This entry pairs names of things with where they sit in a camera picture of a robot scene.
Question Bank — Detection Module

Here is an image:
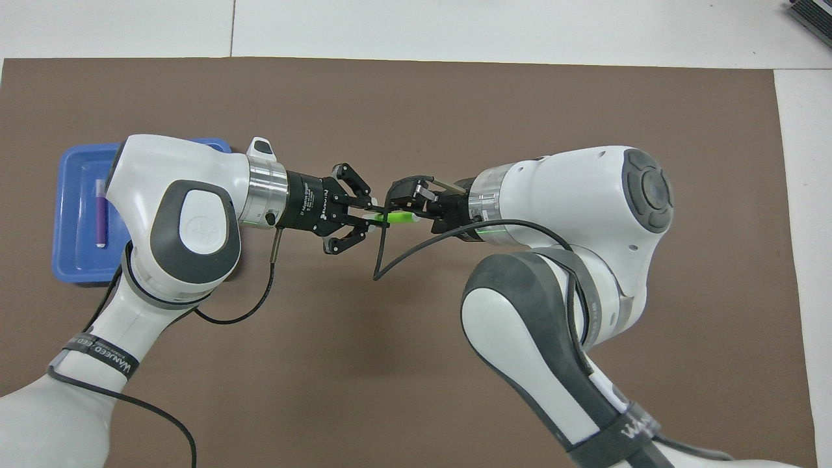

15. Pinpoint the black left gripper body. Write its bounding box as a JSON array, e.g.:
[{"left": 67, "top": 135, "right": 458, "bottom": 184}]
[{"left": 279, "top": 170, "right": 345, "bottom": 236}]

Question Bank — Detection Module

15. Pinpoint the black right arm strap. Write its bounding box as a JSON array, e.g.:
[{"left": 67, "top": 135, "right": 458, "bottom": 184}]
[{"left": 564, "top": 403, "right": 667, "bottom": 468}]

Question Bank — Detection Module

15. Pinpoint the green marker pen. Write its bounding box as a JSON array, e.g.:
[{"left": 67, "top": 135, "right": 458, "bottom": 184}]
[{"left": 365, "top": 212, "right": 417, "bottom": 227}]

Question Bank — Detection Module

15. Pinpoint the blue plastic tray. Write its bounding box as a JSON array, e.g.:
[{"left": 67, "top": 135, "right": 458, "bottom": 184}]
[{"left": 52, "top": 138, "right": 232, "bottom": 285}]

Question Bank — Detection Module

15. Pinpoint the purple marker pen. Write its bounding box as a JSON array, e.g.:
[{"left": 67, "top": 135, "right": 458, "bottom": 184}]
[{"left": 95, "top": 179, "right": 108, "bottom": 248}]

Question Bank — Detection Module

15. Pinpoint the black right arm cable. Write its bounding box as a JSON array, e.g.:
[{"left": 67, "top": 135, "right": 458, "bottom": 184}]
[{"left": 372, "top": 174, "right": 595, "bottom": 352}]

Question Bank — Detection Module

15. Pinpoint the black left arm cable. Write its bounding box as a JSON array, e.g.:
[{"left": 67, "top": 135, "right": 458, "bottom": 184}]
[{"left": 47, "top": 226, "right": 283, "bottom": 468}]

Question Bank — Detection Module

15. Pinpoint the grey ribbed device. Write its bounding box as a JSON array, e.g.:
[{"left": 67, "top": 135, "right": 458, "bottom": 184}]
[{"left": 786, "top": 0, "right": 832, "bottom": 38}]

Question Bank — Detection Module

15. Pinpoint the brown table mat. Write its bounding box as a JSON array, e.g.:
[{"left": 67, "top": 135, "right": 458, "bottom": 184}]
[{"left": 0, "top": 57, "right": 820, "bottom": 468}]

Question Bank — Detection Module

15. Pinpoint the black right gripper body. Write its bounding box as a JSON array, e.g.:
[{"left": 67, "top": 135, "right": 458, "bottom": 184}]
[{"left": 429, "top": 177, "right": 482, "bottom": 240}]

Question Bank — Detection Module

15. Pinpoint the black left arm strap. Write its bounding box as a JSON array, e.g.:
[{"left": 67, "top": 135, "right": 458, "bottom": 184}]
[{"left": 62, "top": 333, "right": 140, "bottom": 382}]

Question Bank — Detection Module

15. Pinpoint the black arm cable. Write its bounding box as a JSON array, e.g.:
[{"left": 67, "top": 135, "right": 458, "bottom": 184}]
[
  {"left": 47, "top": 226, "right": 283, "bottom": 468},
  {"left": 372, "top": 174, "right": 595, "bottom": 352}
]

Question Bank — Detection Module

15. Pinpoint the black arm strap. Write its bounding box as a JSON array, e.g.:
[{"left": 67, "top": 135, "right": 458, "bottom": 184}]
[
  {"left": 62, "top": 333, "right": 140, "bottom": 382},
  {"left": 564, "top": 403, "right": 667, "bottom": 468}
]

